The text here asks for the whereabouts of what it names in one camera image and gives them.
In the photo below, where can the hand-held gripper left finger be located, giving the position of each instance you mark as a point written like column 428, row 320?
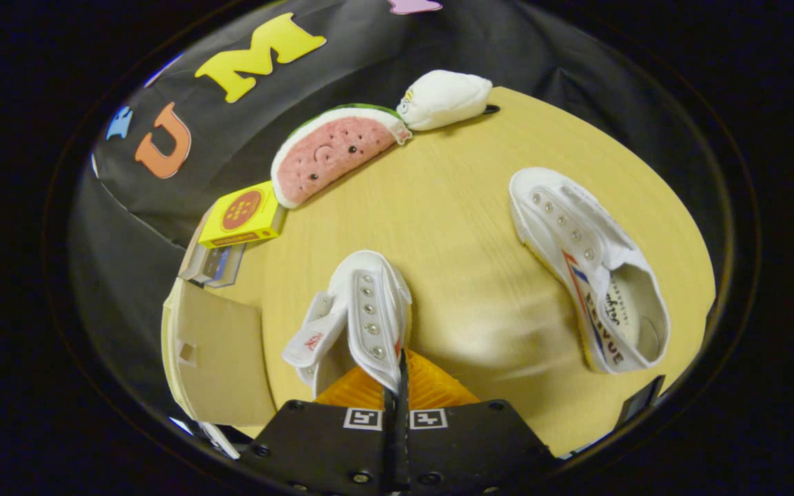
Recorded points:
column 328, row 441

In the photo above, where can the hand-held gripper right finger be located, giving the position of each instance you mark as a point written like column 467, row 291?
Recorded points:
column 466, row 441

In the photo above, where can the cream storage box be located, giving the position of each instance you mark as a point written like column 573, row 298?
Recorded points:
column 221, row 358

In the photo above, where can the white canvas shoe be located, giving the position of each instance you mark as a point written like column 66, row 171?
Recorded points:
column 376, row 310
column 576, row 262

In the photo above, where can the yellow book with red circle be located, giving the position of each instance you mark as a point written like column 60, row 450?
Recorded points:
column 242, row 215

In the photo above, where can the watermelon slice plush toy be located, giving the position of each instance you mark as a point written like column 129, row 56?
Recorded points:
column 331, row 155

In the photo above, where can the white plush toy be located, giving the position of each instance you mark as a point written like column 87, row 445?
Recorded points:
column 449, row 100

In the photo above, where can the black table edge bracket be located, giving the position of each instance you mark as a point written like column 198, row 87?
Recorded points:
column 642, row 403

